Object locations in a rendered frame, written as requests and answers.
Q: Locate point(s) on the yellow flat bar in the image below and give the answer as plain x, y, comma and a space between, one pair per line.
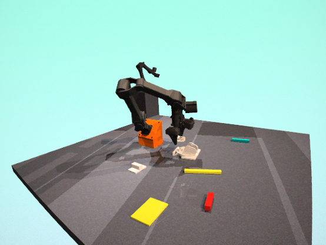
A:
202, 171

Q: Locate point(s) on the yellow flat plate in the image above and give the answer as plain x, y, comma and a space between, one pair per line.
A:
148, 213

